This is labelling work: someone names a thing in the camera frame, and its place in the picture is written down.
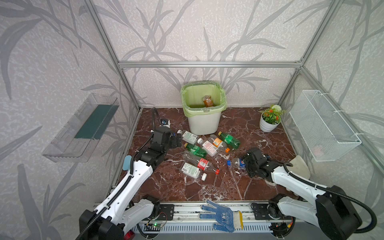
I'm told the small bottle blue label crushed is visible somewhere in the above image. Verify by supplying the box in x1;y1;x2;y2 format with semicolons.
227;158;246;169

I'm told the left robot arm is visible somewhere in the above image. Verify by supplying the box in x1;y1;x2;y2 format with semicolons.
77;126;182;240

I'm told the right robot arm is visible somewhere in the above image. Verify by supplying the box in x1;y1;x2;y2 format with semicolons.
240;148;378;240

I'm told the white trash bin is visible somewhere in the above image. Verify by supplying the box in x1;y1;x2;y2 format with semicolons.
188;111;223;135

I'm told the green plastic bin liner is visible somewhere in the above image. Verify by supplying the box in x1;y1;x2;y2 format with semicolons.
181;81;228;118

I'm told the green bottle yellow cap right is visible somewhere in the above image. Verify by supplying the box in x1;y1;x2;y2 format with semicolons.
218;132;241;150

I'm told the green bottle middle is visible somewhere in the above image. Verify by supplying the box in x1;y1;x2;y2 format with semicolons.
185;143;207;159

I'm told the potted plant white pot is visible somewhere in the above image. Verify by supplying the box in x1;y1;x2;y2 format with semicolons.
260;105;285;133

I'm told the clear bottle green label lower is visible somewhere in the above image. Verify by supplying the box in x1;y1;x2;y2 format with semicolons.
181;163;207;181

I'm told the light blue spatula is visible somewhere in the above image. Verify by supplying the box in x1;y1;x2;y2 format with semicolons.
122;155;132;171

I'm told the cream rubber glove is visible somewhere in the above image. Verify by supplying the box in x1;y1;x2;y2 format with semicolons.
287;155;311;180

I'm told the clear bottle orange label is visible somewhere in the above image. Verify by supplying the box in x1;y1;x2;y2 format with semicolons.
209;135;230;154

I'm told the long clear bottle red label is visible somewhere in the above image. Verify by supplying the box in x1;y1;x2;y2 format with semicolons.
182;151;220;175

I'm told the clear bottle pink label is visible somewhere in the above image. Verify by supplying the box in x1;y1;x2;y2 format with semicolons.
197;138;218;157

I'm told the blue dotted work glove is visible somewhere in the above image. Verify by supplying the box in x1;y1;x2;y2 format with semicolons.
199;200;244;233

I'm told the green circuit board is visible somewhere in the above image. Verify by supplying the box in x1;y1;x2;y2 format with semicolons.
145;222;167;232

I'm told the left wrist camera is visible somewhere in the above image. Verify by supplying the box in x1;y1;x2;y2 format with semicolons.
161;119;171;128

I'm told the white wire mesh basket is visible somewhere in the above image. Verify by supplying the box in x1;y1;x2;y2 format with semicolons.
290;90;362;162

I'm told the clear acrylic wall shelf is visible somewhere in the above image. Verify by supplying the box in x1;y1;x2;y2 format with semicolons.
42;93;120;163

